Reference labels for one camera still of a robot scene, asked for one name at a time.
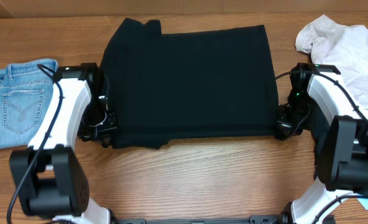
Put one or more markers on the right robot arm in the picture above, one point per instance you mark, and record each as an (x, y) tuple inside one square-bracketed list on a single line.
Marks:
[(341, 165)]

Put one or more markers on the black t-shirt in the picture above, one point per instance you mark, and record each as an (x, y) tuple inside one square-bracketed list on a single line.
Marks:
[(190, 85)]

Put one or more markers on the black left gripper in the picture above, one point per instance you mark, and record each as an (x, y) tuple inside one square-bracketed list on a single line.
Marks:
[(103, 135)]

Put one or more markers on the folded light blue jeans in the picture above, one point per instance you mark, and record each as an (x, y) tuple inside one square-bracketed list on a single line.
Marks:
[(25, 95)]

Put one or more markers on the black Nike garment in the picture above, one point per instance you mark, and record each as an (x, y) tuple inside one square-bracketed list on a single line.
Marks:
[(319, 131)]

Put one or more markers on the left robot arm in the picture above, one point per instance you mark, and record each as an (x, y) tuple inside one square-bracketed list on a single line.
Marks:
[(50, 183)]

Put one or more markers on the beige crumpled garment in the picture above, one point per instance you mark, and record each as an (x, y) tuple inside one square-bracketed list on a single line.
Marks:
[(345, 47)]

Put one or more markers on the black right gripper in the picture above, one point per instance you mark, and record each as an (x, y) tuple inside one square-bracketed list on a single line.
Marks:
[(285, 123)]

